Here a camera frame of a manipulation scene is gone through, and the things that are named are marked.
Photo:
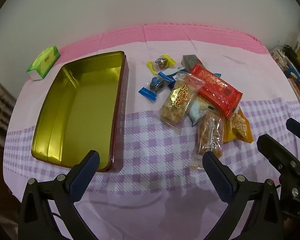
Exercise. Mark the yellow wrapped candy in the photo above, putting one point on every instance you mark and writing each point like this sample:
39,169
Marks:
161,63

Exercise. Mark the clear long pastry packet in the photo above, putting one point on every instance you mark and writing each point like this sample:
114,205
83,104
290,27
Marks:
209,137

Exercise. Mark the grey sesame cake block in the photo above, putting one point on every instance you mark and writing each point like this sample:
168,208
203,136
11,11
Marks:
189,61

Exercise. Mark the pink purple checkered tablecloth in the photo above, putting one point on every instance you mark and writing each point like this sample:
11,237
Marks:
157,195

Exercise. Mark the blue dark candy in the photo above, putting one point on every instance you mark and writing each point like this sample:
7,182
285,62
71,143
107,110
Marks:
157,84

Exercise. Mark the green tissue pack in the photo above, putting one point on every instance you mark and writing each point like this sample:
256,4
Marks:
43,63

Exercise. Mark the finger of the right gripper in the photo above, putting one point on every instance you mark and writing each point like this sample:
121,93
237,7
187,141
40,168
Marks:
293,126
279,157

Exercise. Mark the black sesame cake labelled pack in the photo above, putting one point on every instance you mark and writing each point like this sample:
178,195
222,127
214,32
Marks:
203,111

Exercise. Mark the cluttered shelf items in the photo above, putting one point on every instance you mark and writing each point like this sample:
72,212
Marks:
288,59

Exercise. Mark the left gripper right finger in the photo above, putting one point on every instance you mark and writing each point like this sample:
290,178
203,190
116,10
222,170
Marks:
222,178

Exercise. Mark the red snack packet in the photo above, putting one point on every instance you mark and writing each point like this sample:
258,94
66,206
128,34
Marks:
217,91

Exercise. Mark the orange yellow snack packet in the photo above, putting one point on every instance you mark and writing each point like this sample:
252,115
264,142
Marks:
237,128

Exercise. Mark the gold rectangular metal tin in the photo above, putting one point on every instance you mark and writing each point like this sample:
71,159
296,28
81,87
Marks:
84,110

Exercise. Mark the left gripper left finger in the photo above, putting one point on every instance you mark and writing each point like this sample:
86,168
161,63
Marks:
80,176

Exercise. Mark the navy white cracker packet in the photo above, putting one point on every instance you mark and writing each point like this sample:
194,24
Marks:
170,74

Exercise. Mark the clear fried twist snack pack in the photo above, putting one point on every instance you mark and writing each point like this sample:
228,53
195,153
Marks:
180,99

